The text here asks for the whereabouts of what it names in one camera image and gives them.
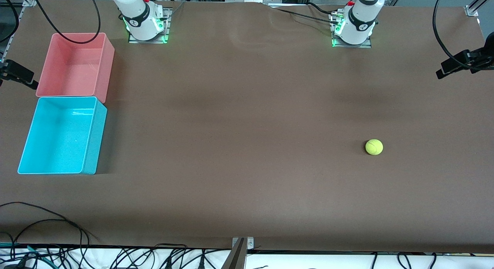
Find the pink plastic bin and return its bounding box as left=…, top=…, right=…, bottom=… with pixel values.
left=36, top=32, right=115, bottom=104

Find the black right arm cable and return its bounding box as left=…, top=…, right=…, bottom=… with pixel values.
left=0, top=0, right=102, bottom=44

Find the yellow tennis ball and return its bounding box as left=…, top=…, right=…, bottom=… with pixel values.
left=365, top=139, right=384, bottom=156

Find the blue plastic bin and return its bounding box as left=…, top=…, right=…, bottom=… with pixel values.
left=17, top=96, right=108, bottom=175

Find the aluminium frame rail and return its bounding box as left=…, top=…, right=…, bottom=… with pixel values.
left=0, top=6, right=24, bottom=63

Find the black base cable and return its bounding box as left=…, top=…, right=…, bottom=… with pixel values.
left=270, top=6, right=337, bottom=24

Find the grey metal bracket plate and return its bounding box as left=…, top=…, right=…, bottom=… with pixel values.
left=232, top=237, right=254, bottom=250

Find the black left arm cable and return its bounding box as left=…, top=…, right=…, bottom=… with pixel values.
left=432, top=0, right=494, bottom=73

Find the metal support bar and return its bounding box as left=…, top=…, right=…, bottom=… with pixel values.
left=221, top=238, right=247, bottom=269

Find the aluminium extrusion with plate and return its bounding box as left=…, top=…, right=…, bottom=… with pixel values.
left=465, top=0, right=494, bottom=17

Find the teal cable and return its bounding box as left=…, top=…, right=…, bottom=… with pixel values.
left=0, top=242, right=52, bottom=264

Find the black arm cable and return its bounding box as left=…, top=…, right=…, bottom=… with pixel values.
left=432, top=0, right=494, bottom=73
left=0, top=0, right=102, bottom=44

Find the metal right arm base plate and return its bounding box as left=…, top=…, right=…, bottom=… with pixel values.
left=128, top=7, right=172, bottom=44

